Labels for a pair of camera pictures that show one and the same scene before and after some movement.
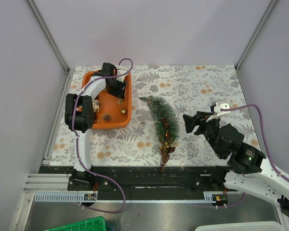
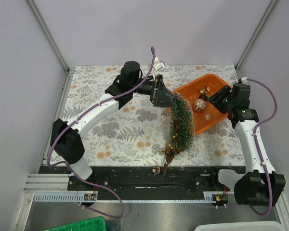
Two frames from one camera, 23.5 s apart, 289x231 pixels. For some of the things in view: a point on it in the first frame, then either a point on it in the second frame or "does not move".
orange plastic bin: (114, 111) -> (198, 92)
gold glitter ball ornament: (124, 111) -> (202, 91)
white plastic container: (264, 226) does not move
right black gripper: (200, 119) -> (216, 99)
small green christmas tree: (159, 109) -> (184, 112)
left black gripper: (119, 93) -> (161, 97)
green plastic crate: (97, 224) does not move
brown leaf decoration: (167, 147) -> (169, 151)
